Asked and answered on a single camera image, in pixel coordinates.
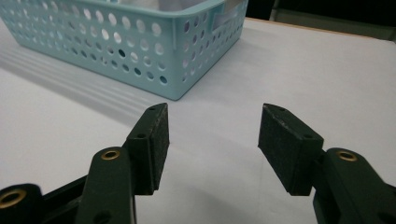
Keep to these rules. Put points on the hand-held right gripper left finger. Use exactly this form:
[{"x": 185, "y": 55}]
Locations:
[{"x": 149, "y": 149}]

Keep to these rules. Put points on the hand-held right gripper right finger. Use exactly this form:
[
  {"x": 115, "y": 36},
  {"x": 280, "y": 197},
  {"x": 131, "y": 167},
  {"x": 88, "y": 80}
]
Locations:
[{"x": 289, "y": 146}]

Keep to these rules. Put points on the light blue perforated plastic basket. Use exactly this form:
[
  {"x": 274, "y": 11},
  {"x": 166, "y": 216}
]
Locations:
[{"x": 130, "y": 40}]

